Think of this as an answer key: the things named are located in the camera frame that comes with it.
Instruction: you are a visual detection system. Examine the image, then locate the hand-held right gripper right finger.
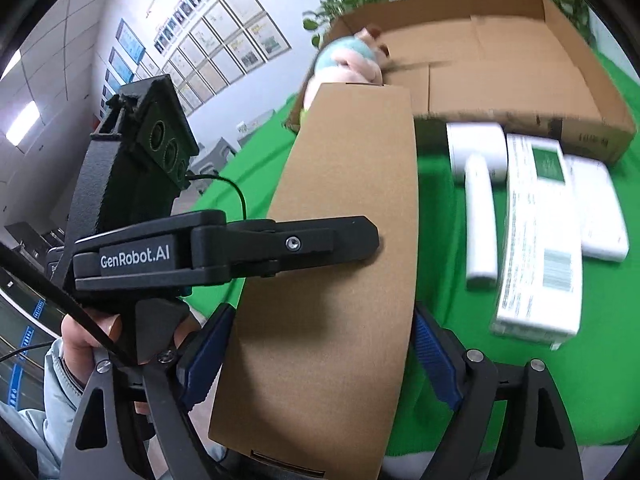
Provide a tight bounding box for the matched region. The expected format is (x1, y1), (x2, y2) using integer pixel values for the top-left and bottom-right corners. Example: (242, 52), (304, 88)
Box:
(411, 301), (584, 480)

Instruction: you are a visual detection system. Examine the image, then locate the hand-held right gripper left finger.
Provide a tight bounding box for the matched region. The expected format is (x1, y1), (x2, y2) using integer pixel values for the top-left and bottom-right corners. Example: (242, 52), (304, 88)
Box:
(60, 302), (238, 480)

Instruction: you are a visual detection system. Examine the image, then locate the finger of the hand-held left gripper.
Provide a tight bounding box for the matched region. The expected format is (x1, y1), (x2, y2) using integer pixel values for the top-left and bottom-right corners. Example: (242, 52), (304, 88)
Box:
(192, 215), (382, 287)

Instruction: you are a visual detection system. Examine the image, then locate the brown cardboard box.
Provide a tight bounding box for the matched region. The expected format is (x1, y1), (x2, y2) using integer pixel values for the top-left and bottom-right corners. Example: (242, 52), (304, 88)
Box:
(207, 82), (418, 480)

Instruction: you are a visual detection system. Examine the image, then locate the white tube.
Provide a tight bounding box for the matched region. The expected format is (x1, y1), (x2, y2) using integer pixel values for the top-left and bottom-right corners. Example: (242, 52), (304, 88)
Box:
(464, 155), (499, 291)

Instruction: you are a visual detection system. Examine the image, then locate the white printed box green label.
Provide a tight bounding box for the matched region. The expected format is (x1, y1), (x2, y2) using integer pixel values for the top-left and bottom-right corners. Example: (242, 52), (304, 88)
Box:
(490, 133), (584, 351)

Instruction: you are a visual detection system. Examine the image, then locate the plain white box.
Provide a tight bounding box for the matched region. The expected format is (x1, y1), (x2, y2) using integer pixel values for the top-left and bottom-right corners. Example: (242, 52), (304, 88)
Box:
(446, 122), (507, 186)

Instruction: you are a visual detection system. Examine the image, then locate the white plastic device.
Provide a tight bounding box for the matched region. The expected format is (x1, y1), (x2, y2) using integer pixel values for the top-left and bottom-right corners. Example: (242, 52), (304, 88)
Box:
(562, 156), (630, 263)

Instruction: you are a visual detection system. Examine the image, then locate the large cardboard box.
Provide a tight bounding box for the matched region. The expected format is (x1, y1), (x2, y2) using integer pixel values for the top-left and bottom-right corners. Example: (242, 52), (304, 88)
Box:
(285, 0), (638, 166)

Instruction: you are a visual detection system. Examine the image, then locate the person's left forearm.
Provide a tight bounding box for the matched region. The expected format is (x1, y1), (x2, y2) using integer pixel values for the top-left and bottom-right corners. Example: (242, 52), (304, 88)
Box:
(0, 339), (96, 480)

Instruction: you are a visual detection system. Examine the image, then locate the person's left hand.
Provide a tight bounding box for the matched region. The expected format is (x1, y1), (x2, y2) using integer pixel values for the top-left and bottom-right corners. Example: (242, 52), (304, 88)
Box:
(60, 309), (124, 387)

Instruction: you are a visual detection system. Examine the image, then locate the grey box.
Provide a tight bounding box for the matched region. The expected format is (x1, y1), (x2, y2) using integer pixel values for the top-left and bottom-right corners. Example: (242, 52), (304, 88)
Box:
(192, 139), (236, 173)

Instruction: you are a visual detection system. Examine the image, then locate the ceiling light panel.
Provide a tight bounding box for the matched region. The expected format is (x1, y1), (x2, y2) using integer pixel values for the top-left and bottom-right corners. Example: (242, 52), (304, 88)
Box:
(4, 100), (40, 137)

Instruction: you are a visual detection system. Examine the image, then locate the pink plush toy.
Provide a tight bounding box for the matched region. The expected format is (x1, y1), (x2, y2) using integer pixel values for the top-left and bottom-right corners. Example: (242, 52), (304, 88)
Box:
(300, 27), (393, 121)

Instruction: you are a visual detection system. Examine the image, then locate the bushy potted green plant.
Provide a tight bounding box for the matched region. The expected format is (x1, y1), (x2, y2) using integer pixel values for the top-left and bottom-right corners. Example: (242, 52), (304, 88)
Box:
(302, 0), (392, 47)

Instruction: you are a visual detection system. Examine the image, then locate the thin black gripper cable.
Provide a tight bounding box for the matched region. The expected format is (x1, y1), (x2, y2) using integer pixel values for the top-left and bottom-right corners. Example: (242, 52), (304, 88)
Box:
(186, 174), (248, 222)

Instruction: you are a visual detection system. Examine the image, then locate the blue framed wall poster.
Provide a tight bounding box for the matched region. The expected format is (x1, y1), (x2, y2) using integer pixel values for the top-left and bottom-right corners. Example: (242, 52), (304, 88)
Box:
(116, 17), (146, 64)
(107, 47), (136, 87)

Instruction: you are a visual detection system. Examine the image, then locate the thick black cable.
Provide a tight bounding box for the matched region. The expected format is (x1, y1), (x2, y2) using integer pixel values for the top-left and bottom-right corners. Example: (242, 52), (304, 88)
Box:
(0, 242), (133, 363)

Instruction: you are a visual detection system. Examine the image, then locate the wall chart of portrait photos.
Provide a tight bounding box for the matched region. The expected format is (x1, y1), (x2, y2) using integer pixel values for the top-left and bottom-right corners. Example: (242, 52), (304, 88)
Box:
(142, 0), (251, 56)

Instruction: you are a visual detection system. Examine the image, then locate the group of framed wall certificates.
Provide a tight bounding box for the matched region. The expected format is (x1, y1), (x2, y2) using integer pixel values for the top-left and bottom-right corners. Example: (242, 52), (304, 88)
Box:
(135, 0), (292, 116)

